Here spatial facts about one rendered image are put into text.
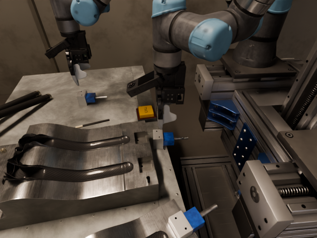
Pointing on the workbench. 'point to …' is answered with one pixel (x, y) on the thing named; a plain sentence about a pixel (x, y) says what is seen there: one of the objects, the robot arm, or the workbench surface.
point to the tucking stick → (92, 123)
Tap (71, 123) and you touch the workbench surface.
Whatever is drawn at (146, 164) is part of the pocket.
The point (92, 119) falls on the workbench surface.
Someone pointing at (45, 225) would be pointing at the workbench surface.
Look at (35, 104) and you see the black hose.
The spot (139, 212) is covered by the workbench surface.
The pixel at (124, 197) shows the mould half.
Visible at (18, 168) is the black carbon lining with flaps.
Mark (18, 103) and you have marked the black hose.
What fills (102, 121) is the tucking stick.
